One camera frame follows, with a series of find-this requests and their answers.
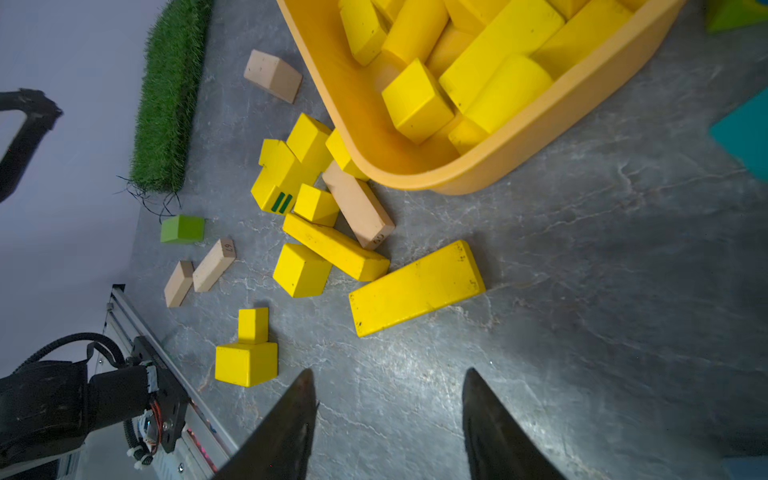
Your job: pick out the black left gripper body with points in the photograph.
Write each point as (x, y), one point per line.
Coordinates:
(41, 115)

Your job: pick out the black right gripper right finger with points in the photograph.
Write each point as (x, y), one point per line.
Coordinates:
(496, 445)

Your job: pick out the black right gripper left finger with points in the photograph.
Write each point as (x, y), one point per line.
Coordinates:
(281, 446)

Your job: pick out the yellow plastic tub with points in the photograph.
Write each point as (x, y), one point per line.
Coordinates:
(451, 96)

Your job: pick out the yellow block bottom wide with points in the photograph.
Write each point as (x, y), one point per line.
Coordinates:
(246, 365)

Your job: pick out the yellow small cube bottom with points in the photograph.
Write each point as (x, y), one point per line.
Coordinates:
(253, 325)

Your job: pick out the green artificial grass mat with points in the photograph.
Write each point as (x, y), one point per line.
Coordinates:
(174, 55)

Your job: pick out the yellow cube below flat block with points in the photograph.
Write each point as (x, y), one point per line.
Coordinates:
(301, 272)

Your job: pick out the yellow long block diagonal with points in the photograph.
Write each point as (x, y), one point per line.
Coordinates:
(442, 278)

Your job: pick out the green rectangular block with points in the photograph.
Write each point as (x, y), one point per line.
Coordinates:
(182, 229)

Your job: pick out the natural wood block lower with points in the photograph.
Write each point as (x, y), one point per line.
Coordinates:
(179, 284)

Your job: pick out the natural wood long block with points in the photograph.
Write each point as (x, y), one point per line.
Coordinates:
(221, 256)

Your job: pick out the yellow flat horizontal block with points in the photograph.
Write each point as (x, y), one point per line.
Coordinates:
(337, 248)

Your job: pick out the natural wood cube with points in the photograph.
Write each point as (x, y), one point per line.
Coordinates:
(274, 75)

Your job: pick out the natural wood centre block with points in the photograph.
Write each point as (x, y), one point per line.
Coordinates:
(362, 210)

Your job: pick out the teal block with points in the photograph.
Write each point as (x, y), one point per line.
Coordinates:
(743, 135)

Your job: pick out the green arch block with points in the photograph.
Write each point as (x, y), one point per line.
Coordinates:
(723, 15)

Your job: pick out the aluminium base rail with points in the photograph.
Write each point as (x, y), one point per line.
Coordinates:
(181, 437)

